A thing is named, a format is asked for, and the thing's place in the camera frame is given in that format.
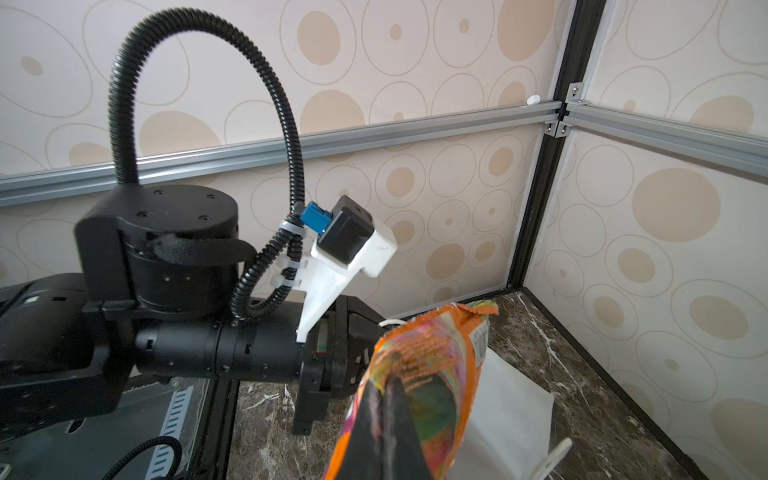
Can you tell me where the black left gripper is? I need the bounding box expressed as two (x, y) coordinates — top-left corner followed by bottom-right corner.
(292, 295), (385, 435)

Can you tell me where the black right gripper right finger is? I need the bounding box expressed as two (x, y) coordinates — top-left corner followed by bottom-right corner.
(383, 378), (433, 480)

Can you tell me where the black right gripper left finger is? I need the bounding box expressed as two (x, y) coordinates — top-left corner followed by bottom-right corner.
(336, 381), (385, 480)

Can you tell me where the orange multicolour Fox's candy packet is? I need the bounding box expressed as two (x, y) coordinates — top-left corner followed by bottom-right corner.
(325, 300), (499, 479)

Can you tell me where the colourful painted paper bag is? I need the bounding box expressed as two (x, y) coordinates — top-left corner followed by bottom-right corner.
(377, 317), (574, 480)

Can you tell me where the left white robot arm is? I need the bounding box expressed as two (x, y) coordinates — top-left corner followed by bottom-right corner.
(1, 185), (384, 442)

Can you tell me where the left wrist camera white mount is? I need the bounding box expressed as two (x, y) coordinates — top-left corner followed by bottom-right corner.
(271, 195), (397, 344)

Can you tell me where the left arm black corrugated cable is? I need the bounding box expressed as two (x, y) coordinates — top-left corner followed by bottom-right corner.
(107, 7), (307, 320)

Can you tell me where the aluminium left side rail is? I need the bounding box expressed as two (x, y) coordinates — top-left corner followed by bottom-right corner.
(1, 101), (562, 207)

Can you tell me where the black vertical frame post left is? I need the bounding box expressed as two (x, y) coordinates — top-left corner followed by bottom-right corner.
(507, 0), (606, 291)

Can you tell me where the aluminium horizontal back rail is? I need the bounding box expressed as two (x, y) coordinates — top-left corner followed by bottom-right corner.
(564, 102), (767, 184)

